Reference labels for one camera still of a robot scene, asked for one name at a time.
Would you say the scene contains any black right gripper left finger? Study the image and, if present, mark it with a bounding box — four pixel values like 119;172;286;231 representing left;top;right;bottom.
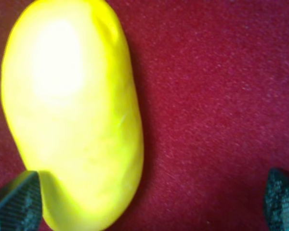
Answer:
0;170;42;231

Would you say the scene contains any yellow mango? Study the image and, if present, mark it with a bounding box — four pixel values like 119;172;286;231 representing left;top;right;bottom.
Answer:
0;0;144;231

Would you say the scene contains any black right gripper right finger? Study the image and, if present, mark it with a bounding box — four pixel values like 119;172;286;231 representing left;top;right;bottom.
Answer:
263;168;289;231

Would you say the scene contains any red velvet tablecloth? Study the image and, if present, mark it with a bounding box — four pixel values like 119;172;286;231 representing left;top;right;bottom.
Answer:
0;0;289;231

